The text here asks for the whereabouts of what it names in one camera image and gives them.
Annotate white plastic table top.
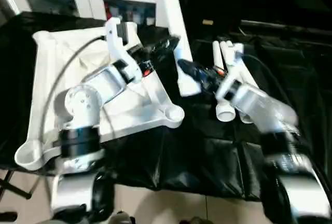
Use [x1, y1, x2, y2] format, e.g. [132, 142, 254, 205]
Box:
[15, 27, 185, 172]

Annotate small bottles behind glass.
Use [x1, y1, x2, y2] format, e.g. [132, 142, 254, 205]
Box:
[104, 1, 156, 26]

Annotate black plastic mat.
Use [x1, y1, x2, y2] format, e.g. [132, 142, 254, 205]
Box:
[0, 11, 332, 204]

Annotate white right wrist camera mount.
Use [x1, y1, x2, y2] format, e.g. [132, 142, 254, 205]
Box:
[223, 43, 247, 100]

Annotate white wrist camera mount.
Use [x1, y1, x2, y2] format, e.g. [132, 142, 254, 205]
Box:
[223, 43, 247, 100]
[104, 18, 143, 82]

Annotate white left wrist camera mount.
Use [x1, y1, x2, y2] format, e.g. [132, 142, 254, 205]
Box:
[104, 18, 143, 82]

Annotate dark metal rail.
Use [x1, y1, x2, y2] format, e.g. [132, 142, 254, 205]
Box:
[240, 21, 332, 38]

